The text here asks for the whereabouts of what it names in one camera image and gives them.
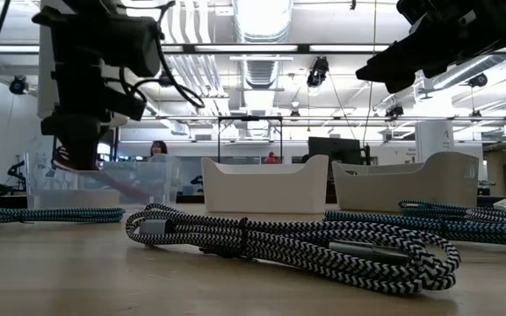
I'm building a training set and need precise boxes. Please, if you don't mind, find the black left wrist camera cable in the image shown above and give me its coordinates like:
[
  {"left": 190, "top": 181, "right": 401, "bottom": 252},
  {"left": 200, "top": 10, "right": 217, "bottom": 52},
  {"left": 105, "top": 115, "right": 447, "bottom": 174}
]
[{"left": 119, "top": 0, "right": 206, "bottom": 111}]

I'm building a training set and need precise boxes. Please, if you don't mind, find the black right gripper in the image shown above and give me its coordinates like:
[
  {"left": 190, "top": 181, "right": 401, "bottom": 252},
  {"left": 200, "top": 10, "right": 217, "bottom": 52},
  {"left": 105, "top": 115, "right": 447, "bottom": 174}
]
[{"left": 356, "top": 0, "right": 506, "bottom": 94}]

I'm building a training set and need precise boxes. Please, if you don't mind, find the teal braided USB cable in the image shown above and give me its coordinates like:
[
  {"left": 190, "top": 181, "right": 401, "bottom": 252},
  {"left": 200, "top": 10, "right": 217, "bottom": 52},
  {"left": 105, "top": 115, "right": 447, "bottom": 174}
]
[
  {"left": 322, "top": 209, "right": 506, "bottom": 248},
  {"left": 0, "top": 205, "right": 127, "bottom": 227},
  {"left": 397, "top": 199, "right": 506, "bottom": 225}
]

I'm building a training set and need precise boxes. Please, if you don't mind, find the white plastic bin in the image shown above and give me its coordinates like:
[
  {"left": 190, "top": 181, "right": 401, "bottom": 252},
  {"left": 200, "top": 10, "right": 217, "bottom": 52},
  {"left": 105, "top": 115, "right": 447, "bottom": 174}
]
[{"left": 200, "top": 154, "right": 329, "bottom": 215}]

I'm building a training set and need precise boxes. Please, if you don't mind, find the silver ceiling air duct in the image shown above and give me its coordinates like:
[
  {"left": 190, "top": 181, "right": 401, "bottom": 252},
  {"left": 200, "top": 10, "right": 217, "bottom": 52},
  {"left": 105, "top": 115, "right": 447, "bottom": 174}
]
[{"left": 233, "top": 0, "right": 294, "bottom": 89}]

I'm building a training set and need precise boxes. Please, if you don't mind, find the black metal rack frame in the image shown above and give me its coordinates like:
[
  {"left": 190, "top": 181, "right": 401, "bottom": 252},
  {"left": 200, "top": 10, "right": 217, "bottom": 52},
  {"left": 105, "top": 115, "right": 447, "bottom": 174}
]
[{"left": 216, "top": 115, "right": 284, "bottom": 164}]

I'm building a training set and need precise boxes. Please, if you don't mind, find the black ceiling spotlight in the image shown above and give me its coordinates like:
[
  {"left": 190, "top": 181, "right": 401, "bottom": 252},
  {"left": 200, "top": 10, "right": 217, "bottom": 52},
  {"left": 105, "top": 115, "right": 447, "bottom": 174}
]
[
  {"left": 306, "top": 55, "right": 329, "bottom": 88},
  {"left": 384, "top": 104, "right": 406, "bottom": 119},
  {"left": 467, "top": 73, "right": 489, "bottom": 88},
  {"left": 9, "top": 75, "right": 30, "bottom": 96}
]

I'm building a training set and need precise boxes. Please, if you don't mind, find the pale grey plastic bin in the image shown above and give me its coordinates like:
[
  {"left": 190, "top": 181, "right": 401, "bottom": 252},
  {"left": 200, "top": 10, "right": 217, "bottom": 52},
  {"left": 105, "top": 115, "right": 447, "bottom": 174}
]
[{"left": 331, "top": 151, "right": 481, "bottom": 212}]

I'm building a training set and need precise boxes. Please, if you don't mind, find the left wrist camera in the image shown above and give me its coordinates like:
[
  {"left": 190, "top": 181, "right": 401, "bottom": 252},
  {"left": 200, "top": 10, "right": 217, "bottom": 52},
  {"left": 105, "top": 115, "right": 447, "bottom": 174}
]
[{"left": 101, "top": 83, "right": 148, "bottom": 123}]

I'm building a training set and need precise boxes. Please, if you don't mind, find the black background equipment stand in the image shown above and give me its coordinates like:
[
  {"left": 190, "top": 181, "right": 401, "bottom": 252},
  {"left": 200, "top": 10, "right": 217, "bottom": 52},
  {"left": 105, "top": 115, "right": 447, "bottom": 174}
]
[{"left": 6, "top": 160, "right": 28, "bottom": 192}]

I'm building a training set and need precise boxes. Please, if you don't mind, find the clear plastic bin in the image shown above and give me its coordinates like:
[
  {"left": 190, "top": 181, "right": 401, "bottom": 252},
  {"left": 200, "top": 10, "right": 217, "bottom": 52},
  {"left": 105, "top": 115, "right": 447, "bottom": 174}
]
[{"left": 24, "top": 151, "right": 182, "bottom": 210}]

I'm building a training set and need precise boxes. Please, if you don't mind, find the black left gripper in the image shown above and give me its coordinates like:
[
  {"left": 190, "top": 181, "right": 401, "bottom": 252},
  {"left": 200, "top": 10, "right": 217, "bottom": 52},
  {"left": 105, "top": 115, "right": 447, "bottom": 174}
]
[{"left": 32, "top": 0, "right": 163, "bottom": 171}]

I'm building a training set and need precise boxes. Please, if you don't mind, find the white room column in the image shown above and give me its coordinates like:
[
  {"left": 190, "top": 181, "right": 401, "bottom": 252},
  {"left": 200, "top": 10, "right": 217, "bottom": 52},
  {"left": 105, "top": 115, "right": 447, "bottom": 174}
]
[{"left": 414, "top": 120, "right": 455, "bottom": 163}]

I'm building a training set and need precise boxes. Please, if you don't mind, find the black computer monitor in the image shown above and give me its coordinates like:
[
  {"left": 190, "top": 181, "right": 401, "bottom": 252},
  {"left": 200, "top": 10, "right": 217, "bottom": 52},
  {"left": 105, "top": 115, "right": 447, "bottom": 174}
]
[{"left": 307, "top": 136, "right": 371, "bottom": 176}]

